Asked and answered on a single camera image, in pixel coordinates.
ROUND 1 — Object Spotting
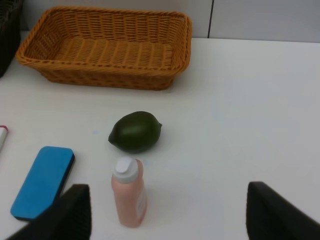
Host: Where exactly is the white marker pink cap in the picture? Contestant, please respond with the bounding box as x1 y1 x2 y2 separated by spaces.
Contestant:
0 125 9 151

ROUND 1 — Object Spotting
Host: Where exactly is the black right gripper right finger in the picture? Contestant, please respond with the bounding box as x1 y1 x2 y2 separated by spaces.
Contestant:
246 181 320 240

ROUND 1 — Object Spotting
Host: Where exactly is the dark green lime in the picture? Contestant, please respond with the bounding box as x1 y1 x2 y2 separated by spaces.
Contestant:
108 111 162 154

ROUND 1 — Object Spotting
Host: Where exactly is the blue whiteboard eraser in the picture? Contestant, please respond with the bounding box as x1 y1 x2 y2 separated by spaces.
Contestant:
10 146 75 221

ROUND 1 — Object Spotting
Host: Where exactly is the orange wicker basket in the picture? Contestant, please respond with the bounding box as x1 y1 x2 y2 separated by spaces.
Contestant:
16 6 192 91

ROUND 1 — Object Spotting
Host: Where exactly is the pink bottle white cap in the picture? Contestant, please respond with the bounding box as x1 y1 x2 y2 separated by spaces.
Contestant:
111 156 147 228

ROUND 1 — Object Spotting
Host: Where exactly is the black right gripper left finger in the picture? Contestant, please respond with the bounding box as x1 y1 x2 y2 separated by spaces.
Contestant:
9 184 92 240

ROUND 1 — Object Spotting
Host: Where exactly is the dark brown wicker basket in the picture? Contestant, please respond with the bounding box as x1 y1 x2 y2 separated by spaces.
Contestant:
0 0 24 77

